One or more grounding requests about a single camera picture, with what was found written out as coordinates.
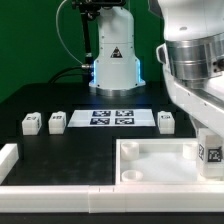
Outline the black cable bundle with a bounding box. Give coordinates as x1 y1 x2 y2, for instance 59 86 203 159
48 63 94 84

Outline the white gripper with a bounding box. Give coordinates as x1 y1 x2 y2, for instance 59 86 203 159
162 68 224 134

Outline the white sheet with markers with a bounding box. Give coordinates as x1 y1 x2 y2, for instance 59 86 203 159
68 109 155 127

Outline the white fence wall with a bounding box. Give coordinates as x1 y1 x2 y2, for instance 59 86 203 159
0 144 19 185
0 184 224 213

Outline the white front fence wall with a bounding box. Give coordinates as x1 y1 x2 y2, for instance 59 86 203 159
0 184 224 213

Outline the grey cable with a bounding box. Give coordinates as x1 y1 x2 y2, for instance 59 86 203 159
55 0 85 66

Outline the white square tabletop part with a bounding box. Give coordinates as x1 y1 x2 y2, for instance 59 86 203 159
116 138 224 184

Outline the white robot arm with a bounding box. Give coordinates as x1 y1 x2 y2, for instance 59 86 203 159
90 0 224 137

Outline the white left fence wall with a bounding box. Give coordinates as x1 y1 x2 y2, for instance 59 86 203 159
0 144 19 185

